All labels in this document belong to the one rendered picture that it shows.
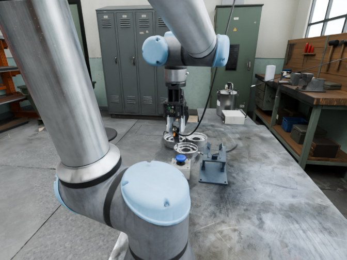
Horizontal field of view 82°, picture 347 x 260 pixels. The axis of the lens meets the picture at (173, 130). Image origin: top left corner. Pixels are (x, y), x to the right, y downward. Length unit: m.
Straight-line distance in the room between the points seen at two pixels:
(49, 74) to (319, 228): 0.68
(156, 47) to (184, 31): 0.17
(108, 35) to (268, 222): 3.62
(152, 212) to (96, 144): 0.14
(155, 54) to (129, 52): 3.18
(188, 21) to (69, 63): 0.20
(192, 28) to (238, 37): 3.36
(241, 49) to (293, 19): 1.04
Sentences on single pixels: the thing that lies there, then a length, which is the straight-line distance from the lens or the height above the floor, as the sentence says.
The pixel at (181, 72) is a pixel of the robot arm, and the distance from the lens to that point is 0.66.
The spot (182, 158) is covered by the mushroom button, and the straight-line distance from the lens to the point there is 0.72.
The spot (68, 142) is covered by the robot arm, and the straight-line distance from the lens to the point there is 0.35.
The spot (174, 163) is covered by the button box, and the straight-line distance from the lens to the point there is 0.74.
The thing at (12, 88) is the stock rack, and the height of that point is 0.56.
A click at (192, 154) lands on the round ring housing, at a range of 0.83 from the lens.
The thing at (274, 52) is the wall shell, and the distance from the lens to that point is 4.25.
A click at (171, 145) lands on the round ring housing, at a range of 0.93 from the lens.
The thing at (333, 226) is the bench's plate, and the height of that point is 0.80.
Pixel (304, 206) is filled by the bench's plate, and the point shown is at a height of 0.80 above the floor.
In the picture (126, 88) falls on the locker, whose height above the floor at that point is 0.60.
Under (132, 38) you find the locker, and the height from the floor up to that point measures 1.44.
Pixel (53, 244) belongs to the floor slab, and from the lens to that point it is 1.77.
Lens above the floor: 1.23
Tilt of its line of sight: 22 degrees down
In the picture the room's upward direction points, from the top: straight up
